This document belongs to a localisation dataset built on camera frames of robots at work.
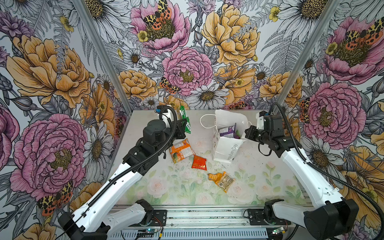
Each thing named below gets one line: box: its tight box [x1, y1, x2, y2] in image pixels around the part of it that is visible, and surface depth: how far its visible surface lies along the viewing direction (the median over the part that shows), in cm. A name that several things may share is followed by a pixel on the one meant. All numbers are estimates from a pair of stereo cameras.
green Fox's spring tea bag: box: [180, 105, 191, 134], surface depth 66 cm
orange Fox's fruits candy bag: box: [169, 138, 196, 164], surface depth 98 cm
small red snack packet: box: [191, 155, 207, 171], surface depth 94 cm
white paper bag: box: [212, 109, 248, 163], surface depth 87 cm
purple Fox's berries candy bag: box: [219, 122, 237, 138], surface depth 93 cm
